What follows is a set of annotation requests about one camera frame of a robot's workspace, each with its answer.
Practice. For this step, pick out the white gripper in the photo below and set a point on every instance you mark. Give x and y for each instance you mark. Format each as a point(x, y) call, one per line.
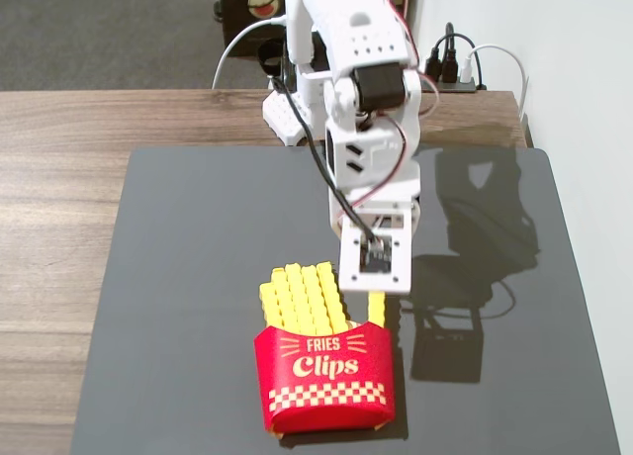
point(406, 182)

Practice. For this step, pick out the yellow crinkle fry alone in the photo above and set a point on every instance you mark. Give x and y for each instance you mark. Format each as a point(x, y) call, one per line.
point(377, 309)

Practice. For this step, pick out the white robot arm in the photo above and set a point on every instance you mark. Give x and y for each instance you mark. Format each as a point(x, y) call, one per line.
point(366, 44)

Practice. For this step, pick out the short yellow crinkle fry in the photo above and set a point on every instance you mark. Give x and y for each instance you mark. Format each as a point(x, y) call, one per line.
point(268, 304)

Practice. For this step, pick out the dark grey power strip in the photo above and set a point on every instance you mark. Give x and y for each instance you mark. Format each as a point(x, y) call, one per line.
point(455, 85)

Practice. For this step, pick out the red fries clips box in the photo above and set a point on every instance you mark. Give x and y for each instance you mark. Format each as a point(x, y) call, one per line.
point(324, 366)

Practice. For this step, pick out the grey rectangular mat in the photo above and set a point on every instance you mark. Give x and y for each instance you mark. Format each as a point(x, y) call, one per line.
point(198, 277)

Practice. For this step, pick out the black speaker box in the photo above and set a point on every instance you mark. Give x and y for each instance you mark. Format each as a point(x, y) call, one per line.
point(237, 25)

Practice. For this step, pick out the white gripper camera mount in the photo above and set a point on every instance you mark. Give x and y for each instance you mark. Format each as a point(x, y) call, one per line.
point(356, 267)

